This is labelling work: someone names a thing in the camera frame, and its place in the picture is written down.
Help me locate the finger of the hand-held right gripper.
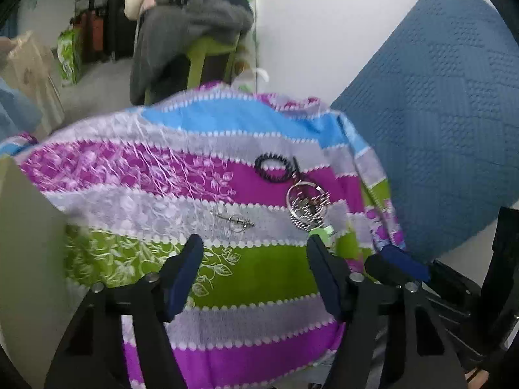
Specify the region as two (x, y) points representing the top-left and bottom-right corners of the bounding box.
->
(364, 246), (431, 288)

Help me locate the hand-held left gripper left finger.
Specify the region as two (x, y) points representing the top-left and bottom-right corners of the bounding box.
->
(44, 234), (204, 389)

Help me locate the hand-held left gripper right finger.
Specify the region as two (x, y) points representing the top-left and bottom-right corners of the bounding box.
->
(306, 235), (468, 389)

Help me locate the light green tag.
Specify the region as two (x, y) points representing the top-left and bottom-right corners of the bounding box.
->
(308, 227), (338, 249)

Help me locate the silver ring with bead chain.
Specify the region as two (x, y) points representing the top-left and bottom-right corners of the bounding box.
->
(286, 180), (330, 231)

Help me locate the silver pin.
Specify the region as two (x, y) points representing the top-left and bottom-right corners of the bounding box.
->
(213, 212), (256, 230)

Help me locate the black spiral hair tie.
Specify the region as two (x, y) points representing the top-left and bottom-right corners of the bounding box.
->
(255, 153), (299, 185)

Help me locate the beige box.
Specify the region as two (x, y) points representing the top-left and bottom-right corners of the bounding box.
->
(0, 156), (67, 373)

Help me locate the striped floral printed blanket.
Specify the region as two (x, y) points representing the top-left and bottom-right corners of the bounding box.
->
(0, 81), (408, 389)

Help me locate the blue quilted cover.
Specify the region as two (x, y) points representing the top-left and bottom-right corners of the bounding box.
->
(330, 0), (519, 262)

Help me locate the green plastic chair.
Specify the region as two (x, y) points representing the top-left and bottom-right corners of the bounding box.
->
(144, 34), (241, 106)

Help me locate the light blue cloth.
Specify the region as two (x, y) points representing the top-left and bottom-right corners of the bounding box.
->
(0, 77), (43, 141)

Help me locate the green printed bag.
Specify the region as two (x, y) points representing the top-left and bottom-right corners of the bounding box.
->
(57, 28), (84, 87)

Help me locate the orange suitcase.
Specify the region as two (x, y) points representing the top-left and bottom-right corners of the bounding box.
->
(74, 10), (108, 64)

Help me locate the grey garment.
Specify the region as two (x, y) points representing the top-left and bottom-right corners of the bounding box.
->
(129, 0), (255, 106)

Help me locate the black suitcase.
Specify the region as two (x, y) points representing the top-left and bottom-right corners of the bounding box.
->
(104, 0), (138, 62)

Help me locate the white strap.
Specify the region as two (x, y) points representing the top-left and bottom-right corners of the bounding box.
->
(246, 68), (271, 85)

